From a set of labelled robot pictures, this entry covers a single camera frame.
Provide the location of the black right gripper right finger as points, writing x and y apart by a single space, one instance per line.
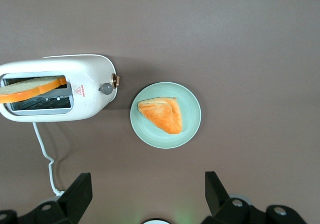
217 199

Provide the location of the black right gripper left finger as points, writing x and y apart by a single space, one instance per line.
75 201

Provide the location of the copper toaster dial knob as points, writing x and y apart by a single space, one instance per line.
116 80

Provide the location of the white two-slot toaster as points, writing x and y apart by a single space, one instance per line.
92 68

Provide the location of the white round disc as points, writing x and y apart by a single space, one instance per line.
157 221

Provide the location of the mint green round plate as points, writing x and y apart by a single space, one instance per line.
147 133

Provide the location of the triangular golden bread bun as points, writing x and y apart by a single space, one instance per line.
162 115

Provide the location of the toast bread slice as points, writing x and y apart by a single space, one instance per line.
30 88

